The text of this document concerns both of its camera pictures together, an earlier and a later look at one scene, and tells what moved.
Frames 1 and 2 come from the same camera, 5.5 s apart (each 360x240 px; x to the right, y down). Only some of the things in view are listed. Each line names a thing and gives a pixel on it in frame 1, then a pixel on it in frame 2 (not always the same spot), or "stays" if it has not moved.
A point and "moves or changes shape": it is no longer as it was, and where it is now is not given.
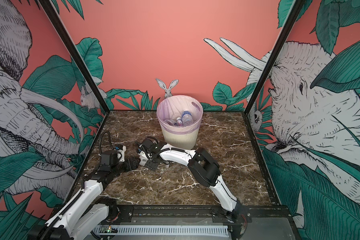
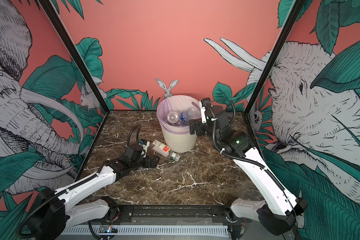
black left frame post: (70, 39) stays
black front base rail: (202, 214) stays
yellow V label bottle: (143, 158) moves or changes shape
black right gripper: (149, 165) → (201, 125)
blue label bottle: (187, 120) moves or changes shape
